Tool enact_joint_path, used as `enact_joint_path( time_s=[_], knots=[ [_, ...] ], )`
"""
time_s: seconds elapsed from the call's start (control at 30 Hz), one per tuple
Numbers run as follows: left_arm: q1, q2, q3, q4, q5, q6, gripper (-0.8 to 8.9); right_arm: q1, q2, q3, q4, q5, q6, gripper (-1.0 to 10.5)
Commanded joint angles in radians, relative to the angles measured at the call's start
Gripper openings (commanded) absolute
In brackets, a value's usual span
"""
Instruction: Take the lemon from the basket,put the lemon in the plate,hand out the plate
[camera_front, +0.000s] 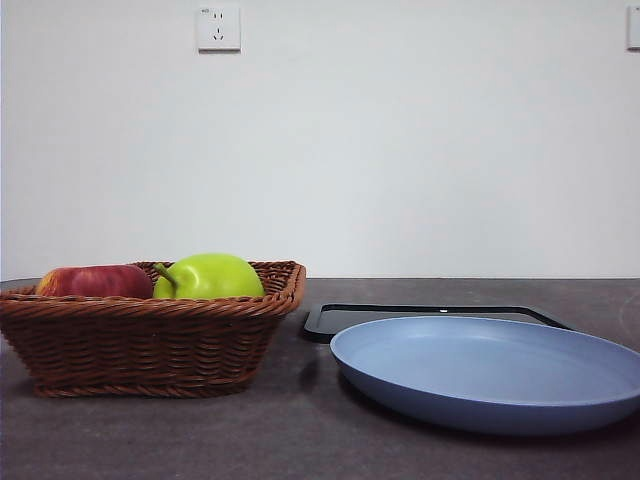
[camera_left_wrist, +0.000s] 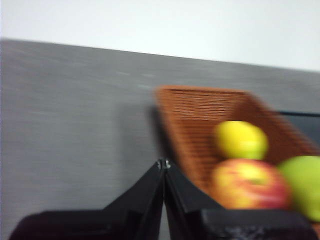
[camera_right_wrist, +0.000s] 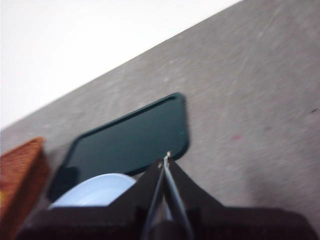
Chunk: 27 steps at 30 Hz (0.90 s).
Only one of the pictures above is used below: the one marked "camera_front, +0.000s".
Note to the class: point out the light blue round plate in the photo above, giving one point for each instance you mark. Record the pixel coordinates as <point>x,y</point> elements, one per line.
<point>475,365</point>

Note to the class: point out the brown woven wicker basket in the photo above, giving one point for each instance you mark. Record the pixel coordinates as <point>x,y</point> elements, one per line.
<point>150,345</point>

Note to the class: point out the black rectangular tray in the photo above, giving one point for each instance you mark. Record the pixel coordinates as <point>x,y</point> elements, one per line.
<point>320,327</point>

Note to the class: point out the green apple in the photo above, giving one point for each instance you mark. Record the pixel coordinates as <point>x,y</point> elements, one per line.
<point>215,277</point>

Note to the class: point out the red apple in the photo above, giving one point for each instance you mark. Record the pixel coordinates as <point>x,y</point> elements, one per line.
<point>95,281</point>

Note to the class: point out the white wall power socket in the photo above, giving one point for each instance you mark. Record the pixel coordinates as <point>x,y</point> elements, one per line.
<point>219,29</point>

